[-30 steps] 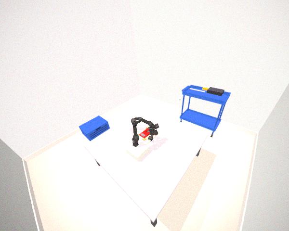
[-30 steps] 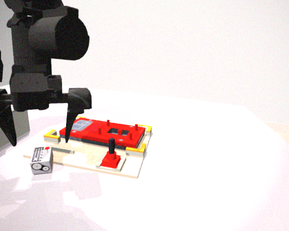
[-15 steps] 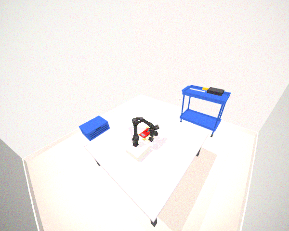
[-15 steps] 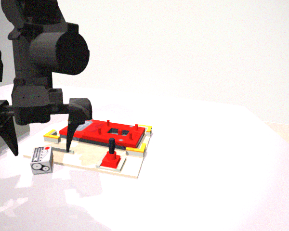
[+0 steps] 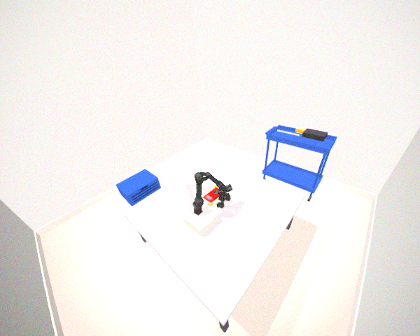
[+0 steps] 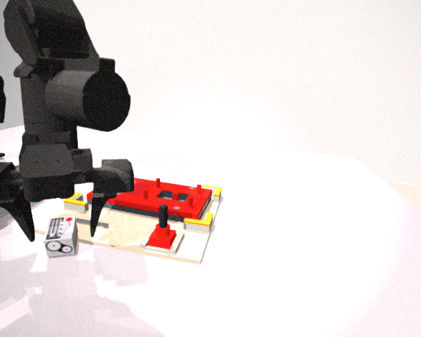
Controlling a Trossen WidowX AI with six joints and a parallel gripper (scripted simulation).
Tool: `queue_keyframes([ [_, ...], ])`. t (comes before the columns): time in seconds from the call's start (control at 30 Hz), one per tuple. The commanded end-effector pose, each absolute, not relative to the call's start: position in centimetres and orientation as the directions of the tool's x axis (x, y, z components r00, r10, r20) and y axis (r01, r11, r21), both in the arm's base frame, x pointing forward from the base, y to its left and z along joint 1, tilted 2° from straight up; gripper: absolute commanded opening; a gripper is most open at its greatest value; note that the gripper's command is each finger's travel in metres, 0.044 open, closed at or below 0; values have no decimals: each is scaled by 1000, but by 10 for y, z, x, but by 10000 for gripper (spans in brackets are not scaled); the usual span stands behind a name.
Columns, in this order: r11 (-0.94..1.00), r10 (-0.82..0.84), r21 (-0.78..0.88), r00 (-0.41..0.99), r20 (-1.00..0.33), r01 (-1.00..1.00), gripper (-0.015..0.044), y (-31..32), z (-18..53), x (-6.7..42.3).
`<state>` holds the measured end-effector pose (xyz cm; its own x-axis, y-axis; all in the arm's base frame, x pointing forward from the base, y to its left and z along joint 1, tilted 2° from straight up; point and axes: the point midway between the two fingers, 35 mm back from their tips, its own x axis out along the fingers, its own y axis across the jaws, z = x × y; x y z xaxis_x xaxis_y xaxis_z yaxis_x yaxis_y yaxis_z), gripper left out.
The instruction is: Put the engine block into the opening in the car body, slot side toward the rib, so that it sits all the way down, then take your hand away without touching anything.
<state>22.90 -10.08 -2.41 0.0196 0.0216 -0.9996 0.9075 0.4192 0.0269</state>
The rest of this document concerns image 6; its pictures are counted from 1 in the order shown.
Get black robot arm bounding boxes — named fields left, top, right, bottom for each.
left=3, top=0, right=131, bottom=202

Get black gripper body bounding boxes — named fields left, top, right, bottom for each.
left=0, top=121, right=134, bottom=199

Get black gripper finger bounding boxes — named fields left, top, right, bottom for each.
left=0, top=185, right=35, bottom=242
left=90, top=186, right=116, bottom=237

